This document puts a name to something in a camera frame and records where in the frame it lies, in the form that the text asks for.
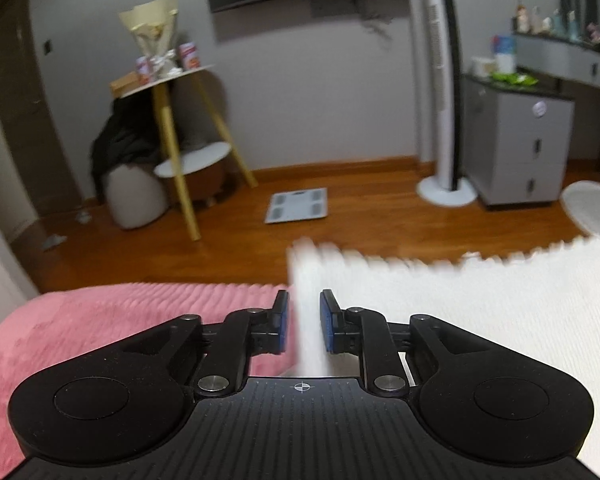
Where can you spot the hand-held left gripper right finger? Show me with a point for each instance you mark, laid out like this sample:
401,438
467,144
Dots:
327,325

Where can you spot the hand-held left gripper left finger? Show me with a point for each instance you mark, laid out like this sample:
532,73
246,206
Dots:
281,327

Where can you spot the white ribbed knit sweater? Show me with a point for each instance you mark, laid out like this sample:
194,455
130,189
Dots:
480,310

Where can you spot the black clothes pile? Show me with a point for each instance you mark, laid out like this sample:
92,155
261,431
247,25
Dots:
125,145

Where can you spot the grey bathroom scale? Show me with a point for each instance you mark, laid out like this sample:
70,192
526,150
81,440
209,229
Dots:
297,205

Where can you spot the brown round stool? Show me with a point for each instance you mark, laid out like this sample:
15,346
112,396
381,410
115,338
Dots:
207,182

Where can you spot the yellow-legged white side table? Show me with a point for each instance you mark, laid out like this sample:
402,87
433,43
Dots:
192,160

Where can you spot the beige round pouf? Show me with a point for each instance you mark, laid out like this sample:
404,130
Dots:
135,197

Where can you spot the pink ribbed blanket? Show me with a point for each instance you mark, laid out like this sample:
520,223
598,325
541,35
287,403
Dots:
80,320

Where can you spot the grey cloth scrap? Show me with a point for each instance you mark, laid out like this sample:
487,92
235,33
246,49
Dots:
83,217
52,242

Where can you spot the white tower fan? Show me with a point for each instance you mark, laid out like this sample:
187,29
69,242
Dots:
447,110

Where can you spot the grey drawer cabinet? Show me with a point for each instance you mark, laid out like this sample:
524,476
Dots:
520,150

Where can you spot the pink labelled can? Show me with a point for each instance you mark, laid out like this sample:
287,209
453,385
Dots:
144,69
190,56

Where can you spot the white fluffy stool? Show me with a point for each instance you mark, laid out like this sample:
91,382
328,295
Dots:
590,205

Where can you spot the brown cardboard box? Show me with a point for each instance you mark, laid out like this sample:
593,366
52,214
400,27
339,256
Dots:
125,84

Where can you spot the small white box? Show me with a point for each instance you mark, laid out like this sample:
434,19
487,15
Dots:
481,66

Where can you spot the green snack packets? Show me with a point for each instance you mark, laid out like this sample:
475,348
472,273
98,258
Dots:
515,79

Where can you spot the blue and white tissue pack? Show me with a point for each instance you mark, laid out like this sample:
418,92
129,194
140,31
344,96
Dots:
505,55

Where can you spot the cream wrapped bouquet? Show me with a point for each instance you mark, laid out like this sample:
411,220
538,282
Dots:
152,25

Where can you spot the brown wooden door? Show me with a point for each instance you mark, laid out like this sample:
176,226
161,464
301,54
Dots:
25,110

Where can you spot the grey dressing table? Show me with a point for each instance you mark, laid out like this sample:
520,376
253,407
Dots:
570,62

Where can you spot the black wall switch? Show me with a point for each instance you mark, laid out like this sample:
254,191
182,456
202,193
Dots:
48,47

